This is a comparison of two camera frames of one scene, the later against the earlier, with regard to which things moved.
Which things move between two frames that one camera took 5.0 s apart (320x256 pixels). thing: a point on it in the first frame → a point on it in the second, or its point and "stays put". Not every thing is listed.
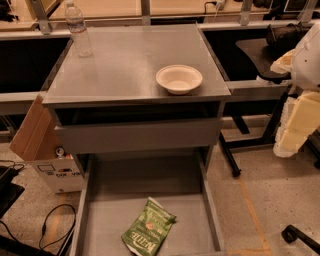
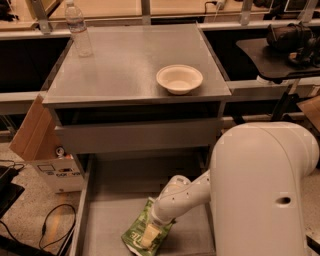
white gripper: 308,65 → 157,215
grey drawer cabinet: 145,87 stays put
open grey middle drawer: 114,190 stays put
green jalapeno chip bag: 147,234 stays put
